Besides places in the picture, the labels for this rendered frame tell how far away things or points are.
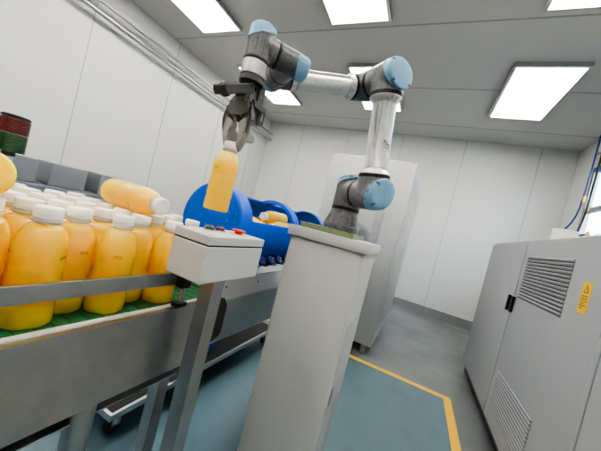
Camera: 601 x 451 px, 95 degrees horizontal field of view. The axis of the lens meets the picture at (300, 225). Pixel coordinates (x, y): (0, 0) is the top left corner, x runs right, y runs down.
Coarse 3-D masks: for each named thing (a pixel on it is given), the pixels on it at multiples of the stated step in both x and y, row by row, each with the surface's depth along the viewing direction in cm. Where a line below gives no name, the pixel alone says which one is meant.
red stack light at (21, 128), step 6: (0, 120) 73; (6, 120) 73; (12, 120) 73; (18, 120) 74; (0, 126) 73; (6, 126) 73; (12, 126) 74; (18, 126) 74; (24, 126) 76; (30, 126) 78; (12, 132) 74; (18, 132) 75; (24, 132) 76
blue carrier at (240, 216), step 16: (240, 192) 101; (192, 208) 104; (240, 208) 95; (256, 208) 143; (272, 208) 153; (288, 208) 135; (208, 224) 100; (224, 224) 97; (240, 224) 94; (256, 224) 102; (320, 224) 169; (272, 240) 116; (288, 240) 129; (272, 256) 132
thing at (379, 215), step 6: (390, 174) 213; (390, 180) 213; (378, 210) 214; (384, 210) 213; (378, 216) 214; (378, 222) 214; (372, 228) 215; (378, 228) 213; (372, 234) 215; (378, 234) 217; (372, 240) 214
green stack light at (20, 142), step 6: (0, 132) 73; (6, 132) 73; (0, 138) 73; (6, 138) 73; (12, 138) 74; (18, 138) 75; (24, 138) 76; (0, 144) 73; (6, 144) 74; (12, 144) 74; (18, 144) 75; (24, 144) 77; (6, 150) 74; (12, 150) 74; (18, 150) 76; (24, 150) 77
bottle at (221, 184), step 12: (216, 156) 76; (228, 156) 75; (216, 168) 74; (228, 168) 75; (216, 180) 74; (228, 180) 75; (216, 192) 74; (228, 192) 76; (204, 204) 75; (216, 204) 74; (228, 204) 77
